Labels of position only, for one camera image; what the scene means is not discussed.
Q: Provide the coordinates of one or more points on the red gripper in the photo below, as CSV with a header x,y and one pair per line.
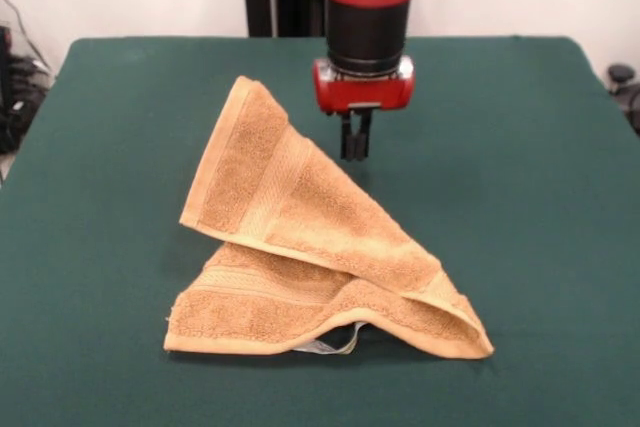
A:
x,y
365,92

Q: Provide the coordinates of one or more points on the tan terry towel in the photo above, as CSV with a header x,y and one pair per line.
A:
x,y
325,207

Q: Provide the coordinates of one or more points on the dark green table cloth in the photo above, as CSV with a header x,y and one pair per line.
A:
x,y
500,222

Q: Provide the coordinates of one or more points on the dark stand base foot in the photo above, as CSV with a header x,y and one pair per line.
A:
x,y
620,74

